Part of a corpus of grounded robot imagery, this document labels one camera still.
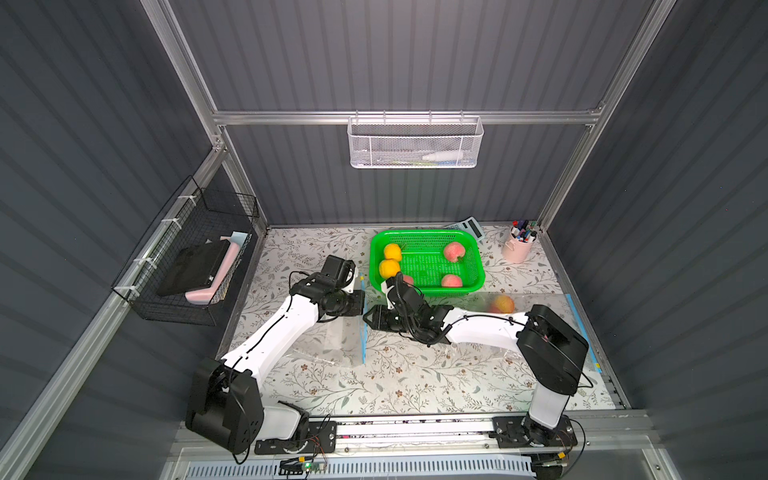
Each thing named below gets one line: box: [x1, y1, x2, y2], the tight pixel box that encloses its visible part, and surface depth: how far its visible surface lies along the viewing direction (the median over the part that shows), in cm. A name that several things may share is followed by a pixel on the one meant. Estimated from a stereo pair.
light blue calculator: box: [444, 216, 485, 242], surface depth 121 cm
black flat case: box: [157, 239, 231, 297], surface depth 69 cm
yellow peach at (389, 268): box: [379, 259, 400, 279], surface depth 103 cm
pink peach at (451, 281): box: [442, 274, 463, 288], surface depth 98 cm
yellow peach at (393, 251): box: [384, 243, 402, 261], surface depth 107 cm
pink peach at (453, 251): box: [444, 242, 466, 263], surface depth 107 cm
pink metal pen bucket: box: [502, 233, 538, 264], surface depth 107 cm
